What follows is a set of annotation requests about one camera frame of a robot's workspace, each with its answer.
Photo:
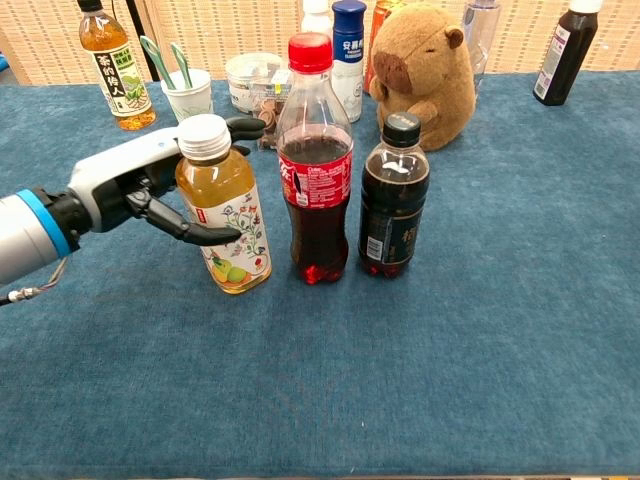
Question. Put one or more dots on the silver-blue left robot arm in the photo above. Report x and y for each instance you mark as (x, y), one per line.
(25, 235)

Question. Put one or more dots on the green toothbrush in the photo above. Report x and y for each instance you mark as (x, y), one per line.
(151, 52)
(180, 62)

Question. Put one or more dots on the red cap cola bottle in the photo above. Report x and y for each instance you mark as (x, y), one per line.
(315, 215)

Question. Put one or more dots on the white paper cup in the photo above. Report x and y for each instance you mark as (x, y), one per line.
(192, 102)

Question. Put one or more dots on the empty clear water bottle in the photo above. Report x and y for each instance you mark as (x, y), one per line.
(482, 30)

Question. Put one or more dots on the orange can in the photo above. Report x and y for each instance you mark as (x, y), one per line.
(380, 15)

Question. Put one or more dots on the brown capybara plush toy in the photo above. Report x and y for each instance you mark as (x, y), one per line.
(430, 90)

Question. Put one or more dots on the white bottle with blue cap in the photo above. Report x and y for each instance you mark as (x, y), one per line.
(350, 75)

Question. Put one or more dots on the bamboo folding screen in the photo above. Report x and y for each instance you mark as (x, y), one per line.
(225, 30)

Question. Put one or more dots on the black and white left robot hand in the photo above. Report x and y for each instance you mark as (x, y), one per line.
(115, 172)

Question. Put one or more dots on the dark bottle with white cap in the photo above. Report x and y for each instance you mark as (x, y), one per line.
(565, 60)

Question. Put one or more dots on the white cap yellow juice bottle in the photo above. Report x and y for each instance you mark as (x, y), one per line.
(220, 180)

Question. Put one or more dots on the black short bottle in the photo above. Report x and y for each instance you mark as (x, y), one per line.
(395, 200)

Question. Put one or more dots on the round clear plastic candy tub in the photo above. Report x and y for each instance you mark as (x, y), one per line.
(245, 85)

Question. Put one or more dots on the black tripod pole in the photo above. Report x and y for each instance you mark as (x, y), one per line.
(131, 10)

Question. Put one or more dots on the blue table cloth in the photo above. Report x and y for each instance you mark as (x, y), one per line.
(350, 375)

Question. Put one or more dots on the clear box of chocolate cookies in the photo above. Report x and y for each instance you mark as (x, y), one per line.
(270, 107)

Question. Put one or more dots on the black cap green label tea bottle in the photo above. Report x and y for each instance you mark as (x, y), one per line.
(122, 85)

